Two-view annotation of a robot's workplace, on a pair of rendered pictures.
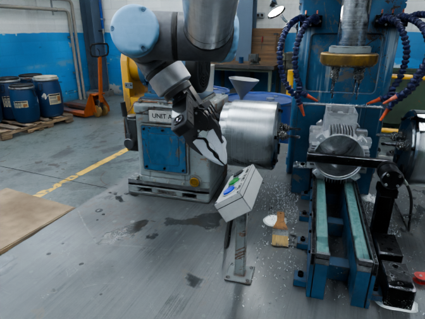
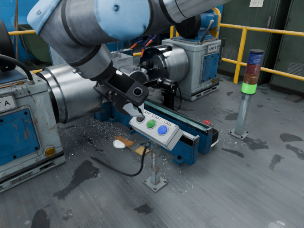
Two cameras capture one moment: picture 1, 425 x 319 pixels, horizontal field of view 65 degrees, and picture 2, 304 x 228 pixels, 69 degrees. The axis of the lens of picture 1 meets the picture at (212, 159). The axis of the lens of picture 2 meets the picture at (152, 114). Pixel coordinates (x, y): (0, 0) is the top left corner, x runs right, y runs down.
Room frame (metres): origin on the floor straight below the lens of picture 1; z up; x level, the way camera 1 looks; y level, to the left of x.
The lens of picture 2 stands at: (0.42, 0.47, 1.43)
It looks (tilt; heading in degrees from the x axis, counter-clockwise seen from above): 28 degrees down; 300
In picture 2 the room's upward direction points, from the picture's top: straight up
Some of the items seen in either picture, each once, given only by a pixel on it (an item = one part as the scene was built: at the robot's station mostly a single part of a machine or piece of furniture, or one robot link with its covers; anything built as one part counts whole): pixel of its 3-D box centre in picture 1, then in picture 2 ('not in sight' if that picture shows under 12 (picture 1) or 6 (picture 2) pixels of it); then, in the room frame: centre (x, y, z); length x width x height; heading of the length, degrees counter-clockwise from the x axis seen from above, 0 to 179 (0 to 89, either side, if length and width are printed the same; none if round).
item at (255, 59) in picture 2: not in sight; (255, 57); (0.52, -0.58, 1.19); 0.06 x 0.06 x 0.04
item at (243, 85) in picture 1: (243, 93); not in sight; (2.68, -0.25, 0.93); 0.25 x 0.24 x 0.25; 158
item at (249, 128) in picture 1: (238, 133); (59, 95); (1.22, -0.10, 1.04); 0.37 x 0.25 x 0.25; 74
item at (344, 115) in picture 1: (339, 119); (118, 62); (1.16, -0.45, 1.11); 0.12 x 0.11 x 0.07; 164
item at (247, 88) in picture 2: not in sight; (249, 87); (0.52, -0.58, 1.05); 0.06 x 0.06 x 0.04
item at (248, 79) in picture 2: not in sight; (250, 78); (0.52, -0.58, 1.10); 0.06 x 0.06 x 0.04
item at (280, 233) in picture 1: (280, 228); (130, 144); (0.93, -0.22, 0.80); 0.21 x 0.05 x 0.01; 169
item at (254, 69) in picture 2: not in sight; (253, 68); (0.52, -0.58, 1.14); 0.06 x 0.06 x 0.04
